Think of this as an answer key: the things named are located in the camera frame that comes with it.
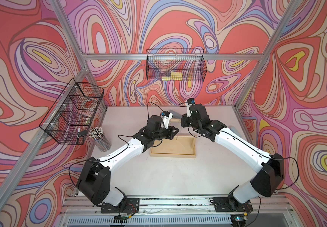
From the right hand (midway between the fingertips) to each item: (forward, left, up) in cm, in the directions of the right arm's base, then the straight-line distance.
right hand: (183, 119), depth 80 cm
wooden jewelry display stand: (-4, +1, -24) cm, 24 cm away
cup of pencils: (-4, +51, -5) cm, 51 cm away
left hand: (-7, +2, -2) cm, 7 cm away
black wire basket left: (-4, +62, +5) cm, 62 cm away
